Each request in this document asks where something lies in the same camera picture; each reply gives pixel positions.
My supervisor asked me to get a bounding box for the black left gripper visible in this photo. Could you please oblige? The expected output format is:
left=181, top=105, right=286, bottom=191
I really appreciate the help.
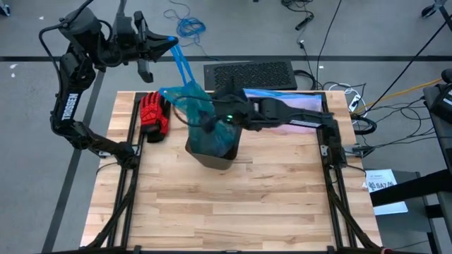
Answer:
left=114, top=11, right=179, bottom=84

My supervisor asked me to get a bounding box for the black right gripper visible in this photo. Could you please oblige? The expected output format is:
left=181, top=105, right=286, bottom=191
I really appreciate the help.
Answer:
left=201, top=79, right=257, bottom=133

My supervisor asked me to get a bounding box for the teal plastic trash bag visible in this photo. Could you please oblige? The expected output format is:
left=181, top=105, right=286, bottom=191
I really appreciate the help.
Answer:
left=158, top=35, right=241, bottom=159

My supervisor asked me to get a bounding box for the grey plastic trash bin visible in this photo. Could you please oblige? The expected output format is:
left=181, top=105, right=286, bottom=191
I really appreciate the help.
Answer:
left=184, top=126, right=244, bottom=171

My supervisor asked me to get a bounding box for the pink plastic trash bag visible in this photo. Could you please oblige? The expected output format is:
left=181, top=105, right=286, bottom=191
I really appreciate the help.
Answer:
left=243, top=87, right=324, bottom=135

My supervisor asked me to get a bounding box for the red and black cloth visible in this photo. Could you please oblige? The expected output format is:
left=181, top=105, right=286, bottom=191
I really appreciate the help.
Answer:
left=140, top=90, right=173, bottom=144

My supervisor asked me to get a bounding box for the black perforated floor mat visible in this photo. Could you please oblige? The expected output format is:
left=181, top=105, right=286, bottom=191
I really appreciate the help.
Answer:
left=203, top=59, right=299, bottom=91

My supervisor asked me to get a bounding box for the black power strip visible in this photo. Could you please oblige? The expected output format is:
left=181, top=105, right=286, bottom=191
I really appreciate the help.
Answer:
left=295, top=13, right=315, bottom=32

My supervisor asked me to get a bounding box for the white power strip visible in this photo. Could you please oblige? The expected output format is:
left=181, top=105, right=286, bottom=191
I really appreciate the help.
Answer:
left=348, top=94, right=362, bottom=112

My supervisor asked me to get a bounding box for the white printed paper sheet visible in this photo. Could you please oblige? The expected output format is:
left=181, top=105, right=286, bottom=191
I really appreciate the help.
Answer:
left=363, top=169, right=410, bottom=217

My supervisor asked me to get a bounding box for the black metal bar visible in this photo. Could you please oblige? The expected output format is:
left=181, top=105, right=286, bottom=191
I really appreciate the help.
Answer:
left=369, top=169, right=452, bottom=208

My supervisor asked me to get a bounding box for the black device on cart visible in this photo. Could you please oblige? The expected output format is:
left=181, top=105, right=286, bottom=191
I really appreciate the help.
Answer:
left=429, top=68, right=452, bottom=125

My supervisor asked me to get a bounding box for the black chair wheel base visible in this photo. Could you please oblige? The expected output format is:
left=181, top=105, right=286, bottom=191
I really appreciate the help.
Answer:
left=420, top=0, right=452, bottom=19

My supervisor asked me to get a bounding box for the blue cable coil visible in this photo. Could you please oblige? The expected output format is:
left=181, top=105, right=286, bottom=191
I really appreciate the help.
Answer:
left=162, top=0, right=222, bottom=61

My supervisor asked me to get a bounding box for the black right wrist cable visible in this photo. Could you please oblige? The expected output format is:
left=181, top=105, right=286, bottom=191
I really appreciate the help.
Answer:
left=172, top=94, right=227, bottom=130

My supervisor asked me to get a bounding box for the black floor cable loop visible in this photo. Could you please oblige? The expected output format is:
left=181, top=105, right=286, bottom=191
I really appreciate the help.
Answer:
left=292, top=69, right=318, bottom=91

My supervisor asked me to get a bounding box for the black aluminium table frame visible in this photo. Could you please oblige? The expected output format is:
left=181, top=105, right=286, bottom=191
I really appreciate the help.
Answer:
left=83, top=90, right=384, bottom=254

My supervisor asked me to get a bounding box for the white floor cable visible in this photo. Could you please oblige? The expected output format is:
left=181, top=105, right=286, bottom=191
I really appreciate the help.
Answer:
left=323, top=81, right=367, bottom=96

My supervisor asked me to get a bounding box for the long black floor cable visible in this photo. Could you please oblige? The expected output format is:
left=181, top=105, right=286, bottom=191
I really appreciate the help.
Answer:
left=315, top=0, right=343, bottom=90

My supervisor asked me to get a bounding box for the black cable bundle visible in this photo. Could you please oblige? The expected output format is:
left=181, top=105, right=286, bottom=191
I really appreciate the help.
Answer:
left=281, top=0, right=315, bottom=11

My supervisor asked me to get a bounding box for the yellow floor cable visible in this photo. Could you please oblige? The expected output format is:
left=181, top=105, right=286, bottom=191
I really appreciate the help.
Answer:
left=356, top=78, right=443, bottom=114

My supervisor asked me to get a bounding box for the black diagonal floor cable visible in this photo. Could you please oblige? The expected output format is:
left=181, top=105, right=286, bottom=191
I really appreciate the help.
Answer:
left=364, top=19, right=452, bottom=114

